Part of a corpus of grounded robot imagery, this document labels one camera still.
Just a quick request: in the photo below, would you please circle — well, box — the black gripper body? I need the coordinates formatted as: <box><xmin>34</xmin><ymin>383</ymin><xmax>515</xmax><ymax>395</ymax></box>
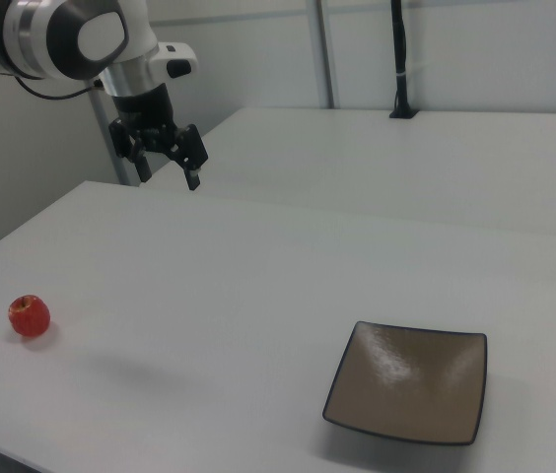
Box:
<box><xmin>111</xmin><ymin>84</ymin><xmax>180</xmax><ymax>152</ymax></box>

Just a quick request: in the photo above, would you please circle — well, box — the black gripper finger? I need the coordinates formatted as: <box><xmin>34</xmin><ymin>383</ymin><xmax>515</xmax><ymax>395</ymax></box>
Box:
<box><xmin>169</xmin><ymin>123</ymin><xmax>209</xmax><ymax>192</ymax></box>
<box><xmin>108</xmin><ymin>117</ymin><xmax>152</xmax><ymax>183</ymax></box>

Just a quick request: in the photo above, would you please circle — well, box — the red apple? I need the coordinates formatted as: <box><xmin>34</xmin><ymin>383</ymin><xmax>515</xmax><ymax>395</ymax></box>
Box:
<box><xmin>8</xmin><ymin>294</ymin><xmax>51</xmax><ymax>339</ymax></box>

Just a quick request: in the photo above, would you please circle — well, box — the brown square ceramic plate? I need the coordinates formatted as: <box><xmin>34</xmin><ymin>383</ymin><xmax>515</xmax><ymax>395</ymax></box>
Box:
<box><xmin>321</xmin><ymin>320</ymin><xmax>488</xmax><ymax>447</ymax></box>

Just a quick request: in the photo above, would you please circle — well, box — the black pole with base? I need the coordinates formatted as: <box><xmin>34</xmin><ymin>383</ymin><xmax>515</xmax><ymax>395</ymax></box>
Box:
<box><xmin>388</xmin><ymin>0</ymin><xmax>420</xmax><ymax>120</ymax></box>

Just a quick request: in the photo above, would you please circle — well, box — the grey metal partition post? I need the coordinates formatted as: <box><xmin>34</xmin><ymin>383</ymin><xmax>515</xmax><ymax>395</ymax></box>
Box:
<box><xmin>91</xmin><ymin>91</ymin><xmax>134</xmax><ymax>186</ymax></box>
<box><xmin>313</xmin><ymin>0</ymin><xmax>335</xmax><ymax>109</ymax></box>

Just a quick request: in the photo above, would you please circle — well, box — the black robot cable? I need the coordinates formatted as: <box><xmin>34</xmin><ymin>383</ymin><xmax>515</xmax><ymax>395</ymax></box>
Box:
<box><xmin>14</xmin><ymin>76</ymin><xmax>103</xmax><ymax>101</ymax></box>

